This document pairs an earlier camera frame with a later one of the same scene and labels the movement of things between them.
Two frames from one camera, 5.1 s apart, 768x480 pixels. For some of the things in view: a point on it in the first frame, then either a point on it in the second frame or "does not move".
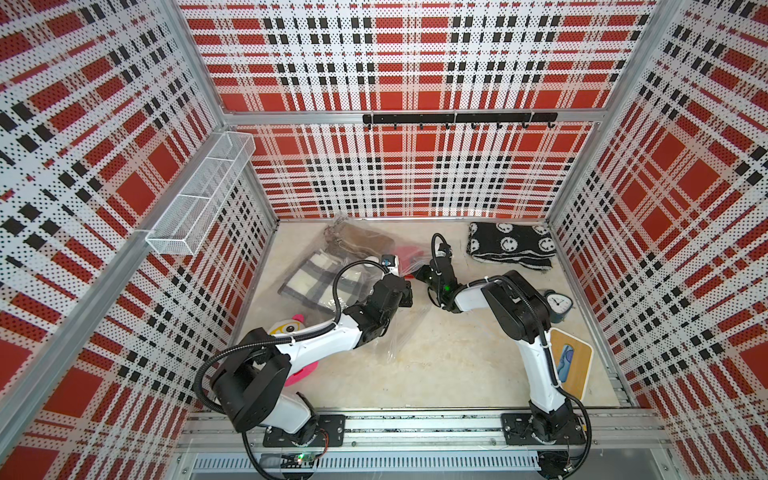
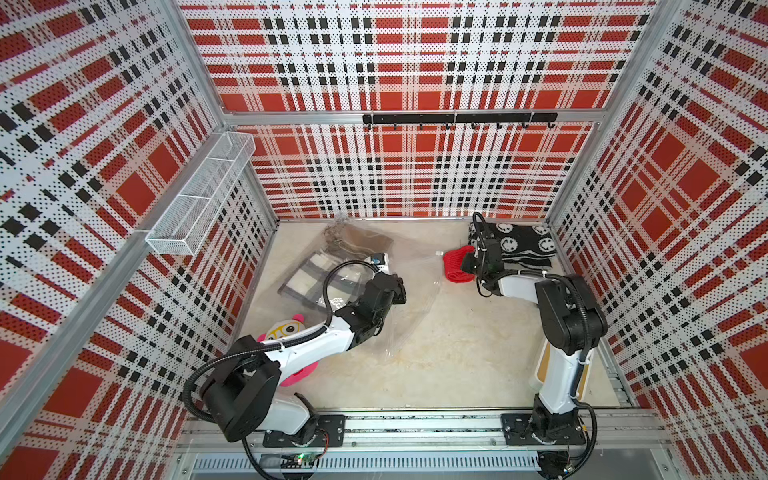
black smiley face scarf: (522, 243) does not move
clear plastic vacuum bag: (346, 263) does not move
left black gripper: (406, 296) does not move
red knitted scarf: (407, 256) to (452, 263)
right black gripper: (419, 272) to (467, 260)
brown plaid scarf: (363, 241) does not move
